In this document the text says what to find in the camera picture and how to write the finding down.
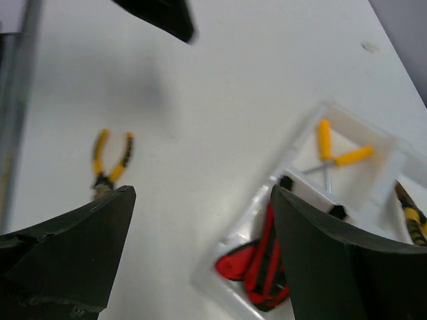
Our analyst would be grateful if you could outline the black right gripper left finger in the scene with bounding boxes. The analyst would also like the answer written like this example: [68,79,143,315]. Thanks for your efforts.
[1,186,136,319]

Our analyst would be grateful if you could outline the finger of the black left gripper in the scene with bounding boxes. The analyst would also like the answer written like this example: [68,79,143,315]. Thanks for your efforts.
[114,0,196,43]

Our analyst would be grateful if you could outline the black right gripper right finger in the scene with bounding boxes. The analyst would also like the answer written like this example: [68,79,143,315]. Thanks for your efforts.
[270,186,426,319]

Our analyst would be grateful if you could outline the yellow pliers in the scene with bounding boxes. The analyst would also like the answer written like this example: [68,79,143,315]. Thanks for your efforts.
[91,129,134,200]
[394,181,426,247]

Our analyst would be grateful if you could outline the yellow screwdriver short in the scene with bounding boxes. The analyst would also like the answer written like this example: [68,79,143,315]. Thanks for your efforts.
[302,146,374,175]

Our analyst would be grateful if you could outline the yellow screwdriver long shaft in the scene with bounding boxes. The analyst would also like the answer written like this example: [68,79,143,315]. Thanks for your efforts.
[318,119,332,193]

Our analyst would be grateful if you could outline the white compartment organizer tray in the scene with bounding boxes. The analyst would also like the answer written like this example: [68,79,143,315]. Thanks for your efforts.
[192,101,426,319]

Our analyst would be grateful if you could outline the small white scrap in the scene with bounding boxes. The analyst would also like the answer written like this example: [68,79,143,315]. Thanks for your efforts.
[360,41,379,53]

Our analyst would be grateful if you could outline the aluminium rail front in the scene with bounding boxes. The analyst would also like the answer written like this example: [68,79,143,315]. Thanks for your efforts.
[1,1,44,233]

